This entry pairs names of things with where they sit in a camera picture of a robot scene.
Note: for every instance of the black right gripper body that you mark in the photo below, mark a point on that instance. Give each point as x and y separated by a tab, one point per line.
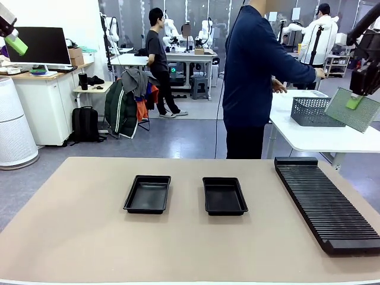
369	47

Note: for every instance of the black backpack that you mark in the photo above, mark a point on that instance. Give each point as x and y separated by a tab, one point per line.
85	124

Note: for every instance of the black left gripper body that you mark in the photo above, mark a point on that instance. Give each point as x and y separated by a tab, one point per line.
6	28

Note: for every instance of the black computer monitor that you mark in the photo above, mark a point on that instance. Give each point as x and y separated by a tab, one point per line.
35	44

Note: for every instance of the black tripod stand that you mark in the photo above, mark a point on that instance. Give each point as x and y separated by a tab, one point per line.
317	44

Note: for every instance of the small cardboard box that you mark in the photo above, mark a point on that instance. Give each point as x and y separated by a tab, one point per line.
75	56

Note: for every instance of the white side table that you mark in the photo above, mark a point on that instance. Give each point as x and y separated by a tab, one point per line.
311	136

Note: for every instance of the person's right forearm navy sleeve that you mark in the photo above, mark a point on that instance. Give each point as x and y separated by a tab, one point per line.
300	69

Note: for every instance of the person in white jacket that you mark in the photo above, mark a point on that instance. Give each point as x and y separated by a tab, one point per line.
322	38

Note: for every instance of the white cabinet wooden top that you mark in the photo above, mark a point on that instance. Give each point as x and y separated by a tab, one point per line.
44	104

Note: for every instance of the dark green striped jacket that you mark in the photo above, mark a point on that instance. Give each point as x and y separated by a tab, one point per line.
118	110

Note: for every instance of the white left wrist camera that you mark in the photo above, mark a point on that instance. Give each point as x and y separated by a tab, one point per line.
7	13

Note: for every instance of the black tumbler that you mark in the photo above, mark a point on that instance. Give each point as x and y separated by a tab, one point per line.
83	81

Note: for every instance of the white cylindrical air purifier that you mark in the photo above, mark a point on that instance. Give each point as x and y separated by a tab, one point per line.
15	124

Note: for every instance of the grey mesh plastic basket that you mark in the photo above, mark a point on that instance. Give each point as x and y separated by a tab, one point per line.
308	111

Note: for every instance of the black slotted board rack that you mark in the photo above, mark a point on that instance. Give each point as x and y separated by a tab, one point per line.
326	207

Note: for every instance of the small wooden side table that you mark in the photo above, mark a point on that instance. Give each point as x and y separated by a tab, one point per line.
92	89

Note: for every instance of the person in dark grey t-shirt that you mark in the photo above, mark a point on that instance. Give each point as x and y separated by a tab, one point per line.
157	50

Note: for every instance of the white background robot table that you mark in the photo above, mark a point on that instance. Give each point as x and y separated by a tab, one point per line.
193	56

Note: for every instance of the person in navy jacket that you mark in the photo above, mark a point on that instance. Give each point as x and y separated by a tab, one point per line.
249	74

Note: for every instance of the person's left hand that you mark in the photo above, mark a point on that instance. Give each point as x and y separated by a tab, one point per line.
279	86

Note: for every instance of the grey step stool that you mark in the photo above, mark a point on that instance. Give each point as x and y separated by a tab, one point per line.
199	87

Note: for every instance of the black plastic ESD tray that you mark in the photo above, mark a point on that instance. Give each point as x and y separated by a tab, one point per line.
147	196
224	197

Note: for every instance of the person's right hand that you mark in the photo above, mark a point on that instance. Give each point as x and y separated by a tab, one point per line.
320	73

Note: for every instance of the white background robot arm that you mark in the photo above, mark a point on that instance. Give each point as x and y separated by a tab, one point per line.
206	32
171	29

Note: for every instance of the grey garment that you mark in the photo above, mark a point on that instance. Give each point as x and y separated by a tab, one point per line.
135	80

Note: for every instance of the orange jacket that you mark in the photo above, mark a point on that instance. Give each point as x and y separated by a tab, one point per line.
143	110

